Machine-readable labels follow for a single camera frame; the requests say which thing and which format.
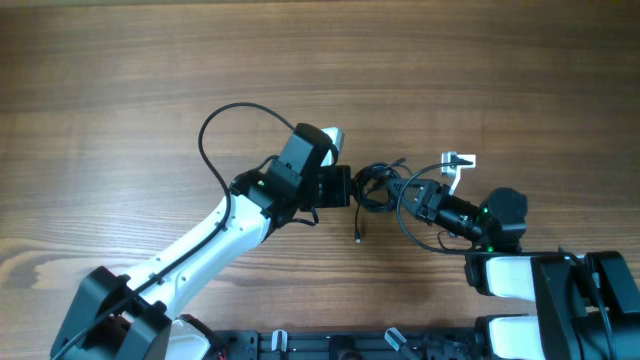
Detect right camera black cable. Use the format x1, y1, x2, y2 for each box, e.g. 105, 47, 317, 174
395, 158, 621, 360

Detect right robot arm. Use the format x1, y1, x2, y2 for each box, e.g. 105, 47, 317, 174
387, 179, 639, 359

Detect camera black cable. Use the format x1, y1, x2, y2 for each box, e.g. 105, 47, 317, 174
395, 158, 621, 360
49, 102, 297, 360

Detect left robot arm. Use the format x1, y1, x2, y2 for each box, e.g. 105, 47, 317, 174
51, 123, 350, 359

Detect black usb cable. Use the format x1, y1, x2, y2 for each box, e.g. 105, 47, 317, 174
352, 157, 414, 245

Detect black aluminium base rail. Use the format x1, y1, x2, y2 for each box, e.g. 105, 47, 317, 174
213, 328, 482, 360

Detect left camera black cable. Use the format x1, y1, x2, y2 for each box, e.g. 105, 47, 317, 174
49, 102, 297, 360

